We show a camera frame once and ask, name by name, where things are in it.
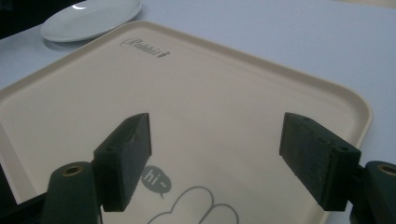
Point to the white plate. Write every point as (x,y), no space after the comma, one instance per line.
(90,18)

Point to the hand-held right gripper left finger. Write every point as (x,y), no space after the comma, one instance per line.
(124,161)

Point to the beige plastic tray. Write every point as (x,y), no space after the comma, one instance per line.
(202,99)

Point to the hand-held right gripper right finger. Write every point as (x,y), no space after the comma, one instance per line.
(317,158)

